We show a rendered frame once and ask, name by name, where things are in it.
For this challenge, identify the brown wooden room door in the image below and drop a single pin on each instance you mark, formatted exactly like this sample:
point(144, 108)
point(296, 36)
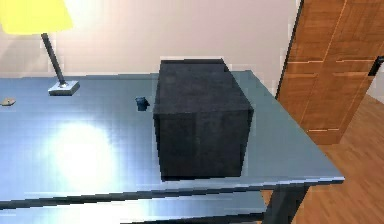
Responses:
point(330, 66)

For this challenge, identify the small tan flat object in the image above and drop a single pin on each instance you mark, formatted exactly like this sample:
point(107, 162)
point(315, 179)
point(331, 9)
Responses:
point(7, 101)

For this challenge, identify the yellow shade table lamp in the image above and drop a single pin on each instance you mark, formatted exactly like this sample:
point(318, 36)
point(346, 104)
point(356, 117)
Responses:
point(31, 15)

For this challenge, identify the grey blue metal table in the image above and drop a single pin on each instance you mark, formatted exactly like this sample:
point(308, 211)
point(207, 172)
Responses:
point(83, 150)

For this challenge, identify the small dark blue cup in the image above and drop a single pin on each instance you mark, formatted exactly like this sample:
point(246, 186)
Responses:
point(142, 103)

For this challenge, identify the large black radio receiver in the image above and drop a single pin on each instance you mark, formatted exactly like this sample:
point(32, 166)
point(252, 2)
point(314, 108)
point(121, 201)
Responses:
point(200, 116)

